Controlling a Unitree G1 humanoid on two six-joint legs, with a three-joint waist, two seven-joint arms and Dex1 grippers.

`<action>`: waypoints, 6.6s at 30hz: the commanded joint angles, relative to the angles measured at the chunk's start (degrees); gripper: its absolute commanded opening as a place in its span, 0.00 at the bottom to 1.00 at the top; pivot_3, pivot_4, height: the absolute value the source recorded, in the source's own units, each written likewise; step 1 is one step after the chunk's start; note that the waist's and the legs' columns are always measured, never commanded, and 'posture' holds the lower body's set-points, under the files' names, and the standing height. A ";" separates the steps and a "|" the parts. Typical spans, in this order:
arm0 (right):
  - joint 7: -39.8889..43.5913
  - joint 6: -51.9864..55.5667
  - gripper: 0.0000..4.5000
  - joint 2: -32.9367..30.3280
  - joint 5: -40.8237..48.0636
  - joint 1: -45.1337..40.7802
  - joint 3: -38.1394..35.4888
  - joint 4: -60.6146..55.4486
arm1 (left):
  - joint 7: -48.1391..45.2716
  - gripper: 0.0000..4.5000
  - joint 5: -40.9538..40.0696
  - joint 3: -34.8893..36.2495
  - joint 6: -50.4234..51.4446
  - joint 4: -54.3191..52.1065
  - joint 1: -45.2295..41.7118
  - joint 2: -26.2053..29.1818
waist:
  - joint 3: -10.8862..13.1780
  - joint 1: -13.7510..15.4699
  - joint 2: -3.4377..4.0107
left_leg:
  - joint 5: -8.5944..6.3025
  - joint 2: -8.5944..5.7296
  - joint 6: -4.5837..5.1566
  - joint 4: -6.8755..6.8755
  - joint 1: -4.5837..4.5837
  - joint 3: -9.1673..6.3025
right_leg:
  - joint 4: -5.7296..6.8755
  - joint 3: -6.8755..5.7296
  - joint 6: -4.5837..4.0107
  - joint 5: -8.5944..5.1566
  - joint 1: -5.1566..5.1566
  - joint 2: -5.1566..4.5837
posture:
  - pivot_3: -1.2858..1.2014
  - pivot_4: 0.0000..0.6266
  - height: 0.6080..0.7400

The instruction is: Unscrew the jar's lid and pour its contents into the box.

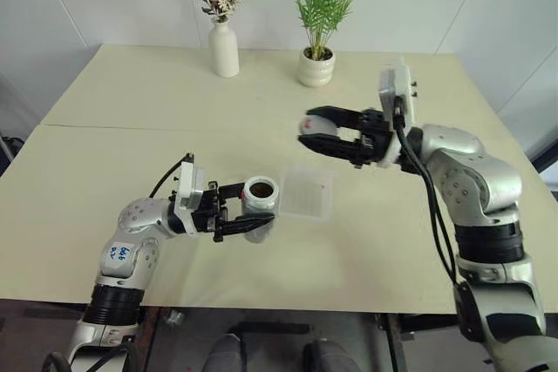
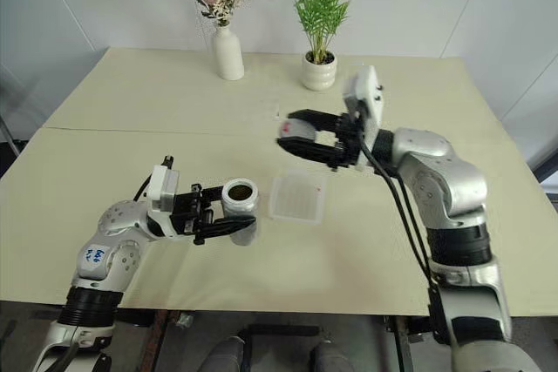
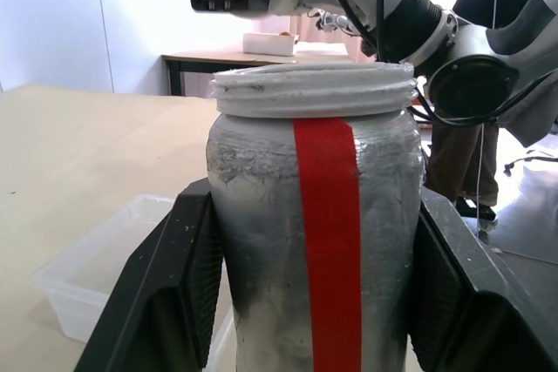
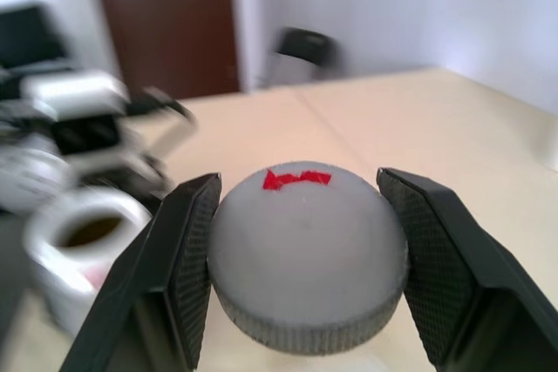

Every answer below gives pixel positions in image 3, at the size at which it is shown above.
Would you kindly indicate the grey jar with red tape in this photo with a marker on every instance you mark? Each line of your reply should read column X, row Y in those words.
column 261, row 215

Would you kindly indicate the black framed side table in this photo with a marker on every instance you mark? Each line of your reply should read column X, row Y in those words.
column 196, row 58

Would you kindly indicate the black office chair base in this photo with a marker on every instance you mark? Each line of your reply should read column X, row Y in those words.
column 532, row 156

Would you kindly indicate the clear plastic container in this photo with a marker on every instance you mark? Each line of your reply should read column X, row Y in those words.
column 87, row 267

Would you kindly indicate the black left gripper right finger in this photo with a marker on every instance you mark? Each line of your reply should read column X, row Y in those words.
column 462, row 302

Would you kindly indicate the person in dark jacket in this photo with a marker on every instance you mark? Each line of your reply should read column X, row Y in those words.
column 462, row 163

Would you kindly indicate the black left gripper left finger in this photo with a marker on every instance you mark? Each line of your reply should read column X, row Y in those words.
column 170, row 276

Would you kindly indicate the white rectangular box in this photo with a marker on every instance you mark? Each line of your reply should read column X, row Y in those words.
column 266, row 43

